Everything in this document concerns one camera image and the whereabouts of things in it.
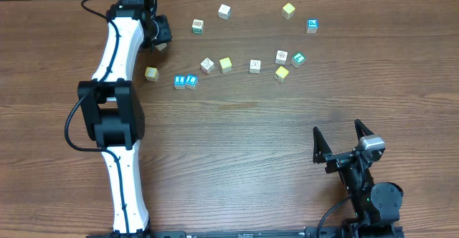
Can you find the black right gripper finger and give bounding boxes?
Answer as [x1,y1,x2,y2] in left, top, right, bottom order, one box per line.
[313,127,332,163]
[354,119,374,140]

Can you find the acorn wooden block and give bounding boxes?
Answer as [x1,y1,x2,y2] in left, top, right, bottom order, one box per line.
[155,43,167,51]

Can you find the blue block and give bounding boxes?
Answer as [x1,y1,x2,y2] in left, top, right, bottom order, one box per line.
[185,75,198,90]
[306,19,318,34]
[174,75,186,90]

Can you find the green top block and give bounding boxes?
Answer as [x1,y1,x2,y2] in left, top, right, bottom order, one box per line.
[291,52,306,68]

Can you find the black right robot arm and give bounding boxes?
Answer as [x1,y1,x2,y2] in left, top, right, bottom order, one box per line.
[305,119,404,237]

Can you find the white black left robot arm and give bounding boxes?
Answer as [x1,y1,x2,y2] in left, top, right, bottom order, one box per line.
[69,0,172,237]

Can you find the green sided block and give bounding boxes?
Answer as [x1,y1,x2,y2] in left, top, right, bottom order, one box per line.
[191,19,204,34]

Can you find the yellow framed block left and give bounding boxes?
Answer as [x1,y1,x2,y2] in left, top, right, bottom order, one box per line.
[145,67,159,82]

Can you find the white block red sides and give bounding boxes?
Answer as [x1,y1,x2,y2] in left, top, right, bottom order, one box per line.
[200,57,214,74]

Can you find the white block top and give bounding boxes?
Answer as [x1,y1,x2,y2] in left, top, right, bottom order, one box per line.
[218,4,231,20]

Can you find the yellow top block centre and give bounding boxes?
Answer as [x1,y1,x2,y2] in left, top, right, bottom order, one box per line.
[219,57,232,73]

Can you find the yellow block lower right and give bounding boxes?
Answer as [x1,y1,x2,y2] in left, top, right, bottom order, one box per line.
[275,66,289,83]

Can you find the white block centre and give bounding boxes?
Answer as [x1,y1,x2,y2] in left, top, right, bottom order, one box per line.
[249,59,261,74]

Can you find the white block right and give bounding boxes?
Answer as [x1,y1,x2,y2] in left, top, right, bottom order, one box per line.
[275,50,288,65]

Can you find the blue top block right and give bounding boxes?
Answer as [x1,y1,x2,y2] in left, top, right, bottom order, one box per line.
[306,19,318,34]

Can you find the yellow block top right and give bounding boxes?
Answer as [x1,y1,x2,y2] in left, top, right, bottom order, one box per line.
[282,3,295,19]

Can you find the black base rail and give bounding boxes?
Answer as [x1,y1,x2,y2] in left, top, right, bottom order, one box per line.
[90,227,404,238]

